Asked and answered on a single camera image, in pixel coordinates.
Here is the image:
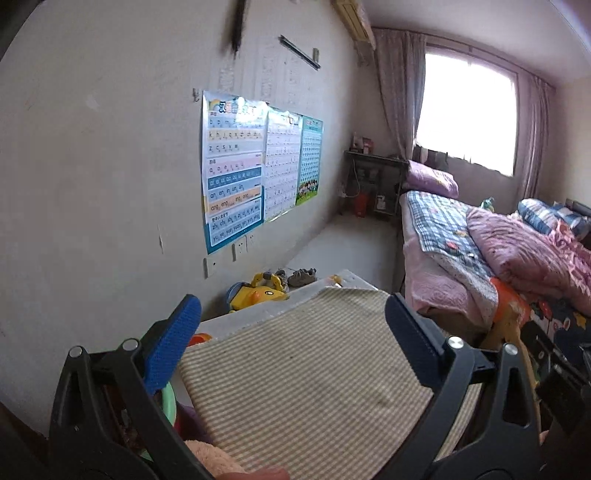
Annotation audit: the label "metal wall rail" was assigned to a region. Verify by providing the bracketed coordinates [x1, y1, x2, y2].
[278, 34, 322, 71]

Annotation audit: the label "dark hanging wall item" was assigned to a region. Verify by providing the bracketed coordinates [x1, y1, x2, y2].
[226, 0, 250, 59]

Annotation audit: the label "white storage box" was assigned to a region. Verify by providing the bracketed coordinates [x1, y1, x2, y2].
[191, 268, 385, 346]

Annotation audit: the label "sheer purple curtain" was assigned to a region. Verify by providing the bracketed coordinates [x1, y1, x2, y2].
[371, 27, 428, 161]
[521, 73, 556, 202]

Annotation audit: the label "dark side shelf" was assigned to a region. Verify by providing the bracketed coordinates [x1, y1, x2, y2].
[344, 149, 410, 219]

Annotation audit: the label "green red bin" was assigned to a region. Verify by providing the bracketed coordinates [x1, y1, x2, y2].
[106, 381, 214, 467]

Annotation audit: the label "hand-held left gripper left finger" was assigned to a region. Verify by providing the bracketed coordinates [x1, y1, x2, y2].
[48, 294, 218, 480]

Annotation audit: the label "beige striped tablecloth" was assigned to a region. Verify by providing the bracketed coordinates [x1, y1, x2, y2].
[177, 287, 484, 474]

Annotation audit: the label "blue phonics wall poster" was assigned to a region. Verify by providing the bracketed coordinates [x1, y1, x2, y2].
[200, 90, 270, 256]

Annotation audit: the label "dark headboard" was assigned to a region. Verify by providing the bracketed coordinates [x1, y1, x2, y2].
[565, 198, 591, 241]

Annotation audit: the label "blue striped pillow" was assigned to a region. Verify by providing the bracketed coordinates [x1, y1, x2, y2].
[516, 198, 588, 237]

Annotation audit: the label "blue plaid quilt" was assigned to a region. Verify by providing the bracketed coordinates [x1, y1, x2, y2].
[406, 189, 498, 278]

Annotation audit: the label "wall air conditioner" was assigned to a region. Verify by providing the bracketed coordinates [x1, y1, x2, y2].
[332, 0, 376, 47]

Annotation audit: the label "yellow duck toy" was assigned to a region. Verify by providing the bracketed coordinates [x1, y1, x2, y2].
[226, 272, 290, 315]

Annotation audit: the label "bright window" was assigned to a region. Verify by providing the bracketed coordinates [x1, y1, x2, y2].
[415, 43, 519, 177]

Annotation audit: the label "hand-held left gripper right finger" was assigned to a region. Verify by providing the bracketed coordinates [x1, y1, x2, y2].
[374, 292, 541, 480]

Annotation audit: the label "white chart wall poster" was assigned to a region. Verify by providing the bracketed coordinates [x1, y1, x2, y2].
[263, 106, 304, 223]

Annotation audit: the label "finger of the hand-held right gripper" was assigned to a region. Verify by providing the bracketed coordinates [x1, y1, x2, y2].
[523, 319, 578, 366]

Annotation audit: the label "small items on desk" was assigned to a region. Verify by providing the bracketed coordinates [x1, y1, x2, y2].
[350, 133, 375, 156]

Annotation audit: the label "green chart wall poster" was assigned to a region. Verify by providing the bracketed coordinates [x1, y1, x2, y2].
[295, 115, 324, 206]

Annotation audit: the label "purple pillow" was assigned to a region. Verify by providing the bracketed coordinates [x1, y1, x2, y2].
[406, 160, 460, 197]

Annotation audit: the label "brown plush stool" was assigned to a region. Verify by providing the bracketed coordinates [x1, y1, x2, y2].
[184, 440, 246, 480]

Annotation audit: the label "cartoon printed blanket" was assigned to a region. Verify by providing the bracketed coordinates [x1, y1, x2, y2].
[527, 294, 591, 352]

